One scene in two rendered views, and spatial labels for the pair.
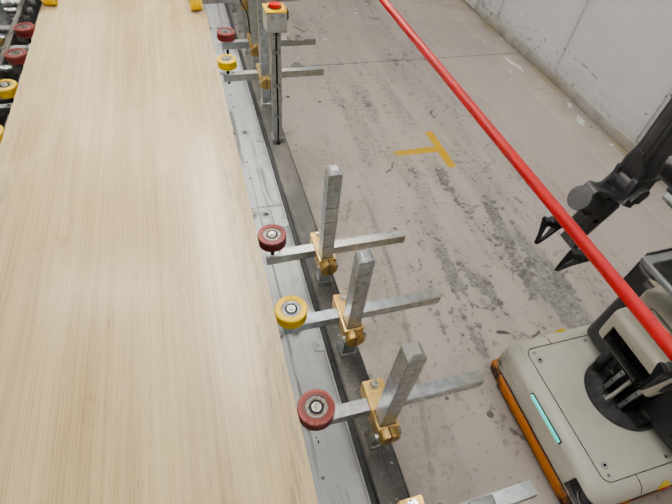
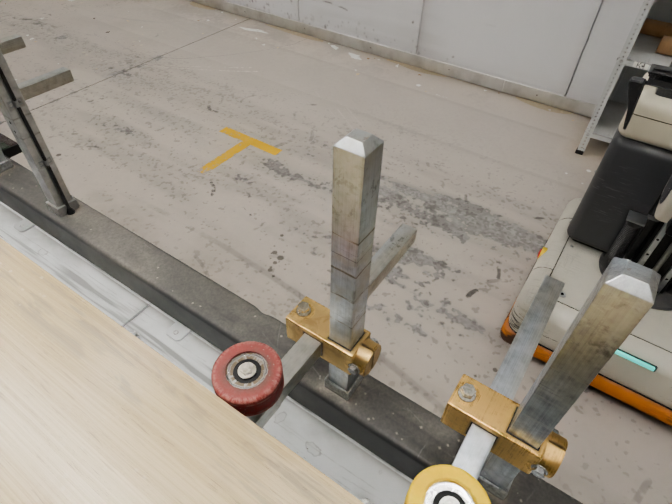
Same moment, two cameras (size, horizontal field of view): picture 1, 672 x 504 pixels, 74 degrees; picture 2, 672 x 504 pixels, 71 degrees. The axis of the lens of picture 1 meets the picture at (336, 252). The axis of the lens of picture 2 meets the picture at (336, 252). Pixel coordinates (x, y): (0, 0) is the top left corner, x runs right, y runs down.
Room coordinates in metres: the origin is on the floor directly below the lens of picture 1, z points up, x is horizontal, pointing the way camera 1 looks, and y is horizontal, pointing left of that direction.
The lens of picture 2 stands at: (0.55, 0.26, 1.38)
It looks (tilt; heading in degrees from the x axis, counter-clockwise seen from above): 45 degrees down; 324
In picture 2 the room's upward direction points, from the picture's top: 2 degrees clockwise
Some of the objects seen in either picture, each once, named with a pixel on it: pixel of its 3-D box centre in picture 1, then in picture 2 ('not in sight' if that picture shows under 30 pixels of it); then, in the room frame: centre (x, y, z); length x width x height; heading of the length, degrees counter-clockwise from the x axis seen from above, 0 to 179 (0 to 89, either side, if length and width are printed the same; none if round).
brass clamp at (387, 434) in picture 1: (380, 411); not in sight; (0.40, -0.14, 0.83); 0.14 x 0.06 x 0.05; 21
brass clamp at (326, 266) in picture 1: (323, 253); (332, 337); (0.87, 0.04, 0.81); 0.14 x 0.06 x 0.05; 21
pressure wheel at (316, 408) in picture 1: (315, 415); not in sight; (0.37, 0.00, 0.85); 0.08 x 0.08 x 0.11
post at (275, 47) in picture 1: (276, 90); (18, 115); (1.54, 0.30, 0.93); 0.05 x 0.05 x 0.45; 21
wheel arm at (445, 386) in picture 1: (397, 399); not in sight; (0.44, -0.18, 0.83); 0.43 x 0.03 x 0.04; 111
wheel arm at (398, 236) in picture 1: (337, 246); (341, 311); (0.90, 0.00, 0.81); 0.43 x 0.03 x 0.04; 111
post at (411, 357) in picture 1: (390, 404); not in sight; (0.38, -0.15, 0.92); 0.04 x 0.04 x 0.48; 21
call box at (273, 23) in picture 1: (274, 19); not in sight; (1.54, 0.30, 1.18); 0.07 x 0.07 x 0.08; 21
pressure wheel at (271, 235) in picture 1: (272, 246); (251, 392); (0.83, 0.18, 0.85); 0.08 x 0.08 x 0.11
